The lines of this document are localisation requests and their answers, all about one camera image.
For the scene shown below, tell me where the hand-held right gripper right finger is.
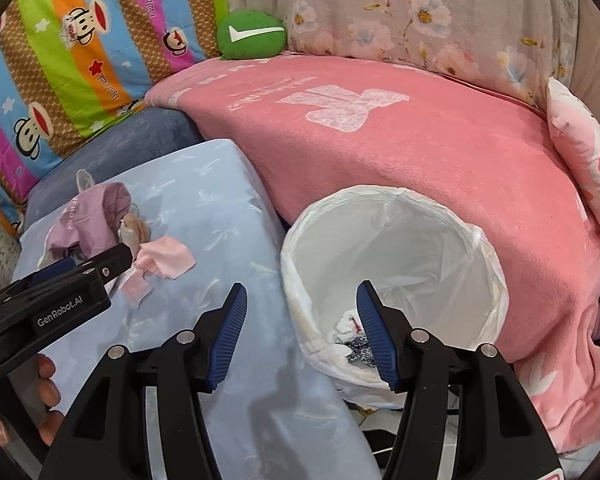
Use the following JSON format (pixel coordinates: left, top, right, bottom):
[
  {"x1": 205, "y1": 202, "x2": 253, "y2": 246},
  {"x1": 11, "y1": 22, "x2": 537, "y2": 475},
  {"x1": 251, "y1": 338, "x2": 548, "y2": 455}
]
[{"x1": 355, "y1": 281, "x2": 563, "y2": 480}]

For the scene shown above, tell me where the pink fleece blanket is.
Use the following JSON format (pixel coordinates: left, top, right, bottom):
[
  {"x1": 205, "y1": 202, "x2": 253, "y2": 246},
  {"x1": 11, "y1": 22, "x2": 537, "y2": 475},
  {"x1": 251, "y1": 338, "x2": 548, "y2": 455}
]
[{"x1": 145, "y1": 55, "x2": 600, "y2": 453}]

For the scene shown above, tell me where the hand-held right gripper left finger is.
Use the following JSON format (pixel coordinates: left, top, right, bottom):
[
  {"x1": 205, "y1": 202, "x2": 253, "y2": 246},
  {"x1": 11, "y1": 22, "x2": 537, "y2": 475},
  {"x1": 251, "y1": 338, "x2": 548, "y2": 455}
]
[{"x1": 39, "y1": 282, "x2": 248, "y2": 480}]

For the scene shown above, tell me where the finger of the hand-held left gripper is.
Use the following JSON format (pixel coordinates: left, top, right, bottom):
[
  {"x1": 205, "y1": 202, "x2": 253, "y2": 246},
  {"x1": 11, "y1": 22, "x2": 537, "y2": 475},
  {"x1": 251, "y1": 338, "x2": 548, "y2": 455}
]
[
  {"x1": 82, "y1": 243, "x2": 134, "y2": 282},
  {"x1": 27, "y1": 257, "x2": 89, "y2": 287}
]

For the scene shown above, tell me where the pink printed pillow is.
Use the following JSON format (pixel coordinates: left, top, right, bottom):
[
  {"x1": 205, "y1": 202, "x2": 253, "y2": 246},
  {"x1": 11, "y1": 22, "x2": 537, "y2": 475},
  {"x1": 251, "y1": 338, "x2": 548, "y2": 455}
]
[{"x1": 546, "y1": 77, "x2": 600, "y2": 252}]

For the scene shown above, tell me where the brown sofa backrest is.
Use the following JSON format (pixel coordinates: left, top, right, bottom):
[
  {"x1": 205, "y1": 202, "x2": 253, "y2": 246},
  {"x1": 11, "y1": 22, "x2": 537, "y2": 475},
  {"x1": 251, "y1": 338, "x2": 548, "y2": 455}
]
[{"x1": 570, "y1": 0, "x2": 600, "y2": 126}]

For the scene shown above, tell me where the striped monkey-print quilt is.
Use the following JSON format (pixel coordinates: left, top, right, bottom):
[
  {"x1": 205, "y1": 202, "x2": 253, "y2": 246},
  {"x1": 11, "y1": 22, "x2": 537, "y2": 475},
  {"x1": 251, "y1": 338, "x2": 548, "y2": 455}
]
[{"x1": 0, "y1": 0, "x2": 231, "y2": 235}]

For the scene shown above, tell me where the light blue patterned sheet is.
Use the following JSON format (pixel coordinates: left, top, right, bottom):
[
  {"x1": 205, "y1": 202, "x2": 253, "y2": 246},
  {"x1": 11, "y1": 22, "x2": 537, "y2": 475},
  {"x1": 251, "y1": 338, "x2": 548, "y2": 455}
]
[{"x1": 10, "y1": 139, "x2": 382, "y2": 480}]

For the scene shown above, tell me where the beige paper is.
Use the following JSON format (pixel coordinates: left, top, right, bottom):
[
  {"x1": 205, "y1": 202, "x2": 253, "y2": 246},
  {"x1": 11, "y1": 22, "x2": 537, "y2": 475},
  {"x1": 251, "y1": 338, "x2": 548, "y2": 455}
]
[{"x1": 117, "y1": 212, "x2": 152, "y2": 257}]

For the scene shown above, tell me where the blue-grey cushion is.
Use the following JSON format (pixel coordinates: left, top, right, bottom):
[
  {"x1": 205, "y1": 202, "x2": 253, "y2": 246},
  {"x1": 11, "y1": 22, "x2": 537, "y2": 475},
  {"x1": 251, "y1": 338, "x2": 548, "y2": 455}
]
[{"x1": 22, "y1": 107, "x2": 204, "y2": 231}]

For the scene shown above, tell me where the green cushion with white tick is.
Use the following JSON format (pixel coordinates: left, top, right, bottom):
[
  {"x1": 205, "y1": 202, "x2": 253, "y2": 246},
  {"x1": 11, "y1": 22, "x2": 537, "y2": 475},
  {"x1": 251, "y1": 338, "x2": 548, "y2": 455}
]
[{"x1": 216, "y1": 9, "x2": 288, "y2": 61}]

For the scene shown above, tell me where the grey floral pillow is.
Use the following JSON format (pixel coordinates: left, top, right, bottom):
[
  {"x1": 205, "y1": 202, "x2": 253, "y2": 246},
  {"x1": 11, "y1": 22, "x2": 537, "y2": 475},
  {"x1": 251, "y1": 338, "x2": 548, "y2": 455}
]
[{"x1": 220, "y1": 0, "x2": 581, "y2": 107}]

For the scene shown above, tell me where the person's left hand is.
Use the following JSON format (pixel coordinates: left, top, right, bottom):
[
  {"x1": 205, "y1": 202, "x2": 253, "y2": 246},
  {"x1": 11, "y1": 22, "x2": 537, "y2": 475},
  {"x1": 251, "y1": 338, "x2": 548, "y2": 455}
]
[{"x1": 36, "y1": 354, "x2": 65, "y2": 445}]

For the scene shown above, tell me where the white bin with plastic bag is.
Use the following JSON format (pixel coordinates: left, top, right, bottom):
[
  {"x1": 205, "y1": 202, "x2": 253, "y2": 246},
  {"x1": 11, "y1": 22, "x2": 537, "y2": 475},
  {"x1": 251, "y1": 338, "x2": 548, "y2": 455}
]
[{"x1": 280, "y1": 185, "x2": 511, "y2": 409}]

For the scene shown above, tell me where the small pink cloth scrap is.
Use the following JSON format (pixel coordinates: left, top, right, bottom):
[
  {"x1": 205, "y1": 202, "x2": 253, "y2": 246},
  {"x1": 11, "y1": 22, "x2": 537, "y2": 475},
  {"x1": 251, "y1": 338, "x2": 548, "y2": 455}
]
[{"x1": 120, "y1": 272, "x2": 154, "y2": 309}]

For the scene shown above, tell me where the pink paper scrap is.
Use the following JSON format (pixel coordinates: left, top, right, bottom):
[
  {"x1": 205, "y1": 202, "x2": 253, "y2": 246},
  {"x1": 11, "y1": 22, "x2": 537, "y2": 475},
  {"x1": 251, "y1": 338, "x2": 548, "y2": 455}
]
[{"x1": 131, "y1": 237, "x2": 197, "y2": 281}]

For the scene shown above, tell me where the black and white patterned scrap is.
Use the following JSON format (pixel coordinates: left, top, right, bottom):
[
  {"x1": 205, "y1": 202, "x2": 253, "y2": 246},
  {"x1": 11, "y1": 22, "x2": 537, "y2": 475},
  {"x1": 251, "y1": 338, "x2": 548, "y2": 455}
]
[{"x1": 334, "y1": 335, "x2": 381, "y2": 367}]

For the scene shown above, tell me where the purple wrapper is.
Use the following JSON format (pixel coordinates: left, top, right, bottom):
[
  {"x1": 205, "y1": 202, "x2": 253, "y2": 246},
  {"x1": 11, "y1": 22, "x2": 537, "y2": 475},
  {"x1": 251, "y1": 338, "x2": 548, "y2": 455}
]
[{"x1": 47, "y1": 170, "x2": 132, "y2": 262}]

